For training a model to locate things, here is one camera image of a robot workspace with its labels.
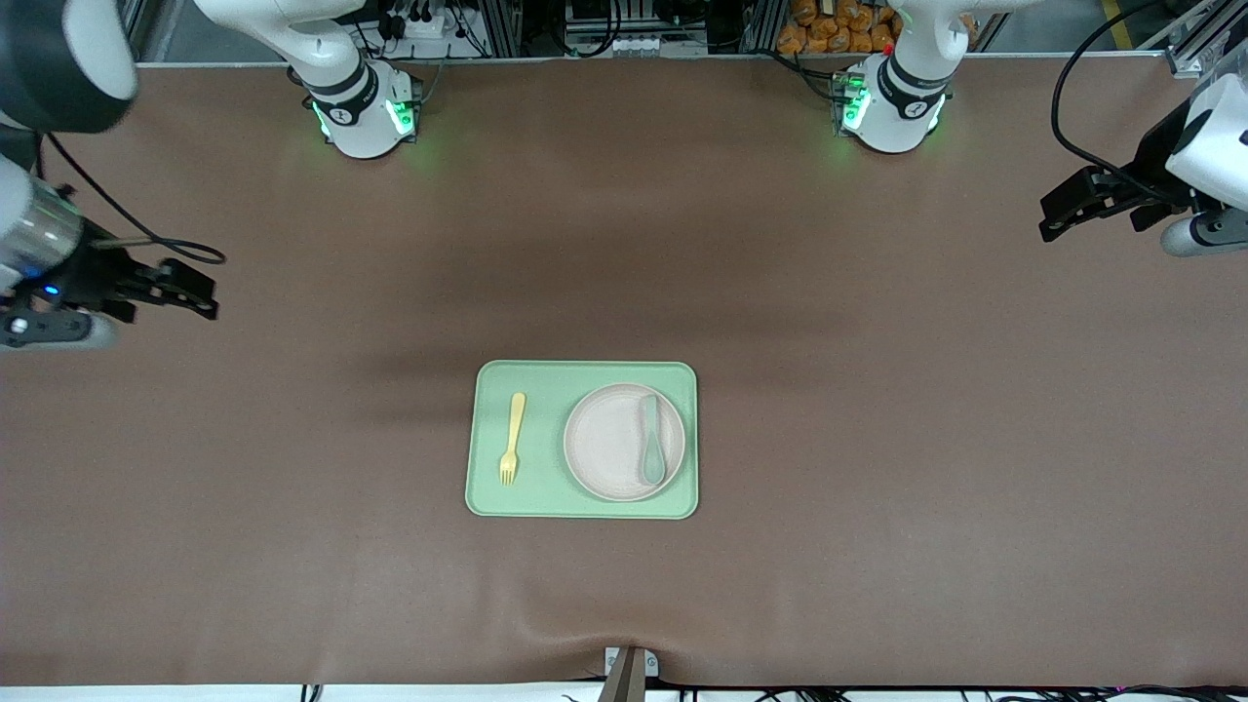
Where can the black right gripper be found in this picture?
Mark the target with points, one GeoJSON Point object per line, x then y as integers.
{"type": "Point", "coordinates": [91, 272]}

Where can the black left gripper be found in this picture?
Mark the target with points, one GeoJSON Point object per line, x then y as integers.
{"type": "Point", "coordinates": [1156, 159]}

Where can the yellow plastic fork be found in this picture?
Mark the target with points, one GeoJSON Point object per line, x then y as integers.
{"type": "Point", "coordinates": [515, 419]}

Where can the pale pink round plate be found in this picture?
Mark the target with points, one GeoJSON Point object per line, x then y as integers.
{"type": "Point", "coordinates": [609, 439]}

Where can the teal green plastic spoon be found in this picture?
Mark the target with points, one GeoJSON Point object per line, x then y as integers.
{"type": "Point", "coordinates": [652, 466]}

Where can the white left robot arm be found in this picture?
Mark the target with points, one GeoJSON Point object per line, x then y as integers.
{"type": "Point", "coordinates": [892, 117]}

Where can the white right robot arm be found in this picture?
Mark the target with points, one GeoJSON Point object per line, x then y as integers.
{"type": "Point", "coordinates": [361, 127]}

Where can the brown table mat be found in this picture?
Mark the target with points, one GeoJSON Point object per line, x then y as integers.
{"type": "Point", "coordinates": [292, 487]}

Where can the orange bread toys pile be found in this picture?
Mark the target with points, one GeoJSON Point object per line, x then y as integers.
{"type": "Point", "coordinates": [829, 29]}

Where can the white power strip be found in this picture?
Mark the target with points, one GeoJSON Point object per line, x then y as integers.
{"type": "Point", "coordinates": [424, 27]}

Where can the light green rectangular tray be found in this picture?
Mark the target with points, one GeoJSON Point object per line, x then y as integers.
{"type": "Point", "coordinates": [546, 458]}

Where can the aluminium frame profile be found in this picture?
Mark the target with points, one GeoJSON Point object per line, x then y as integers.
{"type": "Point", "coordinates": [1194, 49]}

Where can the grey camera pole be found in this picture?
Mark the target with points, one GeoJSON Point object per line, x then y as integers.
{"type": "Point", "coordinates": [624, 682]}

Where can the silver clamp bracket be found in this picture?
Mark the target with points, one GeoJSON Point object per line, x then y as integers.
{"type": "Point", "coordinates": [651, 663]}

